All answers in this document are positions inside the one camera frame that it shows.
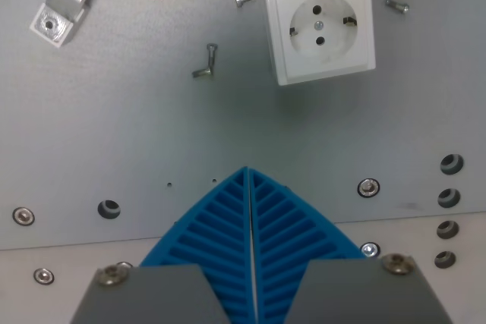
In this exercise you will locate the white wall power socket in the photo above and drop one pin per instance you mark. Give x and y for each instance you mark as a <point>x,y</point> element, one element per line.
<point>319,26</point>

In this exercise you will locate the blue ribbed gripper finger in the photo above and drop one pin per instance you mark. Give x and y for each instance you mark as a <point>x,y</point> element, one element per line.
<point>288,233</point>
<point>212,225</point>

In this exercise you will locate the plate bolt with washer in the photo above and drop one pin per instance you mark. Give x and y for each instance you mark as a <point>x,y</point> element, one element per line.
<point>43,275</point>
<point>23,216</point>
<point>124,264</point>
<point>368,187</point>
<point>371,249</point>

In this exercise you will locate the aluminium stepped bracket block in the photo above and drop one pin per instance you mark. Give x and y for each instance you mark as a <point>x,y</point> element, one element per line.
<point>60,3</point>

